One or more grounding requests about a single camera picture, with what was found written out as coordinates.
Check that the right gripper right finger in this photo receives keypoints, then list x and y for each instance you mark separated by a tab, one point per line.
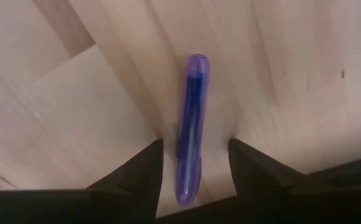
261	186

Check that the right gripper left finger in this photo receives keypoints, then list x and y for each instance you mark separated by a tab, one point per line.
137	186

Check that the purple marker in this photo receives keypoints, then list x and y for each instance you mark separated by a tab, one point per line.
191	124

